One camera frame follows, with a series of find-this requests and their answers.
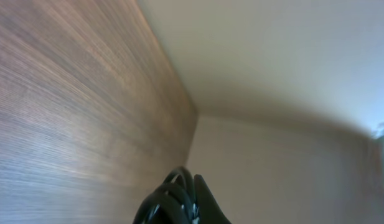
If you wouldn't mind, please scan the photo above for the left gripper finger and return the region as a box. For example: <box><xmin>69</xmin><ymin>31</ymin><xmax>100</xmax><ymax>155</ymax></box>
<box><xmin>194</xmin><ymin>174</ymin><xmax>231</xmax><ymax>224</ymax></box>

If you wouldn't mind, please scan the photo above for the black usb cable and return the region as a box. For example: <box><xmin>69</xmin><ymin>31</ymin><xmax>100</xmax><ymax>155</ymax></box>
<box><xmin>131</xmin><ymin>166</ymin><xmax>197</xmax><ymax>224</ymax></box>

